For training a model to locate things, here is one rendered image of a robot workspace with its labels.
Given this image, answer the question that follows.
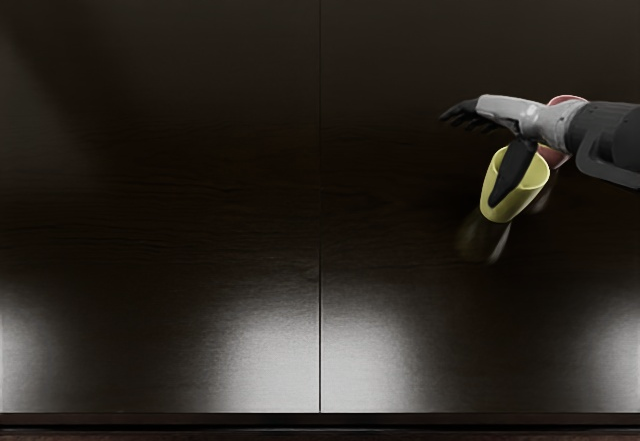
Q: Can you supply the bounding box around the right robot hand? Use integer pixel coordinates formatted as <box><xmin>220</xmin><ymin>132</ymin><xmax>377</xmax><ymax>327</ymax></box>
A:
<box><xmin>438</xmin><ymin>93</ymin><xmax>589</xmax><ymax>208</ymax></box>

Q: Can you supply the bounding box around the pink cup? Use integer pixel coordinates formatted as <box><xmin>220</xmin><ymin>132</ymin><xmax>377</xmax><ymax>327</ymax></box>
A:
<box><xmin>536</xmin><ymin>94</ymin><xmax>587</xmax><ymax>171</ymax></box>

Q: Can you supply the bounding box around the yellow cup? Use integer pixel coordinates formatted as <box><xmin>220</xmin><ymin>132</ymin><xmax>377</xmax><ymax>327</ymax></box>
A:
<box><xmin>479</xmin><ymin>143</ymin><xmax>552</xmax><ymax>224</ymax></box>

